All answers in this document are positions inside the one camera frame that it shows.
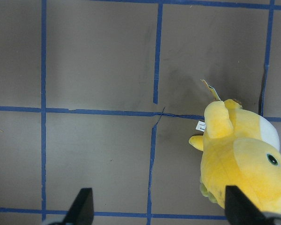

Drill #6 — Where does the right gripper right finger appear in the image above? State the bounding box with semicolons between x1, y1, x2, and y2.
225;186;265;225

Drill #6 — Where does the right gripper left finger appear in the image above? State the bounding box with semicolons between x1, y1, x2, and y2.
65;187;94;225

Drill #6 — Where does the yellow plush dinosaur toy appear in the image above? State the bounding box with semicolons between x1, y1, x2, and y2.
189;86;281;214

